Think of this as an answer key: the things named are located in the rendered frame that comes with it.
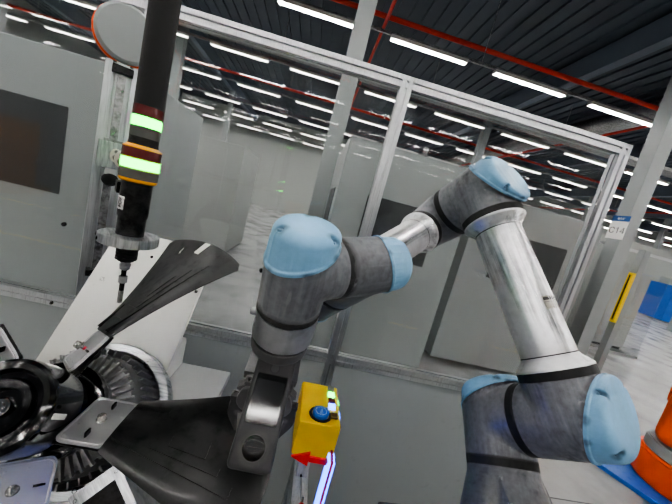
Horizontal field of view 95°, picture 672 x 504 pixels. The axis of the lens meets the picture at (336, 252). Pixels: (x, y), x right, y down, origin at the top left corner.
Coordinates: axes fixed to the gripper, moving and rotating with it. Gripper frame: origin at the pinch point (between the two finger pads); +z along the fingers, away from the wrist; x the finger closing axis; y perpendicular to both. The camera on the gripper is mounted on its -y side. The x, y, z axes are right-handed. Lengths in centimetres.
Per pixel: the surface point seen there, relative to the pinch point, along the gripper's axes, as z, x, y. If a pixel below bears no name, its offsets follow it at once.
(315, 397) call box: 22.0, -12.3, 27.7
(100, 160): -16, 58, 55
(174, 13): -51, 21, 17
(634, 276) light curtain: 56, -438, 339
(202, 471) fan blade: 1.2, 5.8, -3.7
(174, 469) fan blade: 1.0, 9.4, -4.2
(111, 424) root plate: 2.3, 20.8, 0.8
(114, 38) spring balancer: -45, 65, 73
